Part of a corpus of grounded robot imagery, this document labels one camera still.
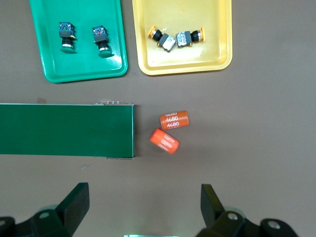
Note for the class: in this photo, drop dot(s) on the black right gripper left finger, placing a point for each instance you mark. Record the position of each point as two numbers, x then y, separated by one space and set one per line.
74 209

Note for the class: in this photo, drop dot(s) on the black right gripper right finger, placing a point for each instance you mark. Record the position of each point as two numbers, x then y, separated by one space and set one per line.
212 209

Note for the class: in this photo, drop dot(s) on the orange 4680 cylinder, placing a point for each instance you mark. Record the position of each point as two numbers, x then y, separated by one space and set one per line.
164 141
174 119

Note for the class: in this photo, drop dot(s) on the yellow push button switch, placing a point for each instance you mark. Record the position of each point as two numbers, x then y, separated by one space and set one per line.
186 38
165 40

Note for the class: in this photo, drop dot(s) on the green push button switch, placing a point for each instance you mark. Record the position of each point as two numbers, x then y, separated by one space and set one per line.
66 34
100 37

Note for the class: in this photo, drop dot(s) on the green conveyor belt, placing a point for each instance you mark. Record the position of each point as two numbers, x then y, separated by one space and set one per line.
66 129

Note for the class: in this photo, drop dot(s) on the green plastic tray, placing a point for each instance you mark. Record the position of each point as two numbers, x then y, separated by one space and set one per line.
84 66

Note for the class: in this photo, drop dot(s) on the yellow plastic tray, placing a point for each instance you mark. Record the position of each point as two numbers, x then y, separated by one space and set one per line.
185 63

